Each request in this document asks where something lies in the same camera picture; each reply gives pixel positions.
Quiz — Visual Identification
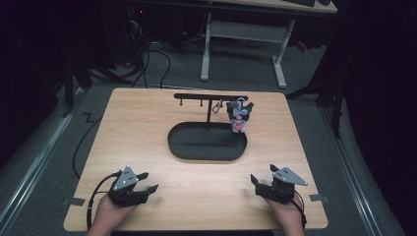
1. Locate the person's right hand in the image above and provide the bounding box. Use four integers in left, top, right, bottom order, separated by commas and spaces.
265, 194, 307, 234

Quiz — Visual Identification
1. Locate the black metal stand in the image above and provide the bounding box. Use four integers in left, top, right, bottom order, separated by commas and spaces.
284, 73, 346, 140
61, 55, 134, 119

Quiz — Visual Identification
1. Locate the silver carabiner keychain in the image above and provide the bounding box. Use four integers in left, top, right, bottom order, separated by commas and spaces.
211, 98, 225, 115

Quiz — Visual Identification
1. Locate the black and white plush keychain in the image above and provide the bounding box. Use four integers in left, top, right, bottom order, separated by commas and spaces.
225, 96, 256, 135

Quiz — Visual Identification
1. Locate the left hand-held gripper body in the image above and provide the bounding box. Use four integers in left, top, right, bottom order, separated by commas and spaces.
107, 165, 150, 208

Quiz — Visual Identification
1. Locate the bundle of black cables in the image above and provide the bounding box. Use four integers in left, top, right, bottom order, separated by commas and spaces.
126, 13, 172, 89

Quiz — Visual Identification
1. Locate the white metal frame desk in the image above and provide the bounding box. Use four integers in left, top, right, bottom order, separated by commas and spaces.
200, 0, 338, 89

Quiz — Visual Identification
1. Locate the person's left hand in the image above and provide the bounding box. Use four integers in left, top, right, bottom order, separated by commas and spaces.
88, 195, 139, 234

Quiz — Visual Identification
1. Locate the black hook stand with tray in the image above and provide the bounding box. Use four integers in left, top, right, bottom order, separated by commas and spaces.
167, 92, 250, 162

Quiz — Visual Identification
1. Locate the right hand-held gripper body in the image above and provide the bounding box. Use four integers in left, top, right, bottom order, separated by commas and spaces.
255, 166, 309, 205

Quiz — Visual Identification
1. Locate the metal floor rail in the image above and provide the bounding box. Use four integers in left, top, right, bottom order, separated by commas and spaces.
0, 88, 85, 230
318, 104, 386, 236

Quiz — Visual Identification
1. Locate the small red object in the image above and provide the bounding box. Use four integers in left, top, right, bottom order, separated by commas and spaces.
295, 40, 310, 54

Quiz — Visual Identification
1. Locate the black floor cable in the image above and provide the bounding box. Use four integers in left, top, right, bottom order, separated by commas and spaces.
72, 112, 103, 180

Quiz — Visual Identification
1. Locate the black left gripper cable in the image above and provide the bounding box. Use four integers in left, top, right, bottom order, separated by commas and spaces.
86, 171, 123, 231

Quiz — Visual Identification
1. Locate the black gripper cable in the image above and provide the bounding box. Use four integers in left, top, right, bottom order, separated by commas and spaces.
86, 171, 123, 231
289, 191, 309, 229

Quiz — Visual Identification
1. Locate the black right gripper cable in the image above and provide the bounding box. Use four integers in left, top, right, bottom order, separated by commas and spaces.
289, 191, 309, 229

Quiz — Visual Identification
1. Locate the black keyboard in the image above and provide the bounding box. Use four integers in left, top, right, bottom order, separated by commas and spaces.
282, 0, 317, 8

